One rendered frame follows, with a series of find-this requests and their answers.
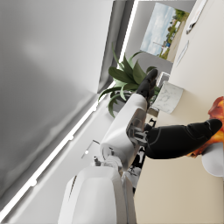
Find long silver cabinet handle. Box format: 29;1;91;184
185;0;208;35

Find window with outdoor view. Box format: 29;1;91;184
139;2;191;64

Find short silver cabinet handle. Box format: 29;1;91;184
174;39;191;67

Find white ceiling light strip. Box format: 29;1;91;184
0;0;140;221

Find white plate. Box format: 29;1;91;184
200;142;224;179

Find potted plant in marble pot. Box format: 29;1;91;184
97;43;185;118

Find roasted orange drumstick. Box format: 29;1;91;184
186;95;224;158

